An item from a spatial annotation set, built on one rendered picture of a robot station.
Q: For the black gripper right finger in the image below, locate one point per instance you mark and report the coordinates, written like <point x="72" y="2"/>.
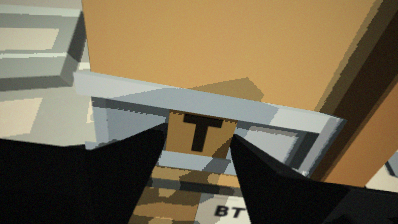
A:
<point x="275" y="193"/>

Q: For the tan tile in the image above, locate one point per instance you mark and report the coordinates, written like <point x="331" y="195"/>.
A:
<point x="199" y="134"/>

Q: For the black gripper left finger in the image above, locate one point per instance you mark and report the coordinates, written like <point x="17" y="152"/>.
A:
<point x="107" y="181"/>

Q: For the white paper ticket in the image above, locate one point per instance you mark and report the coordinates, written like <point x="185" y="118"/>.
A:
<point x="221" y="209"/>

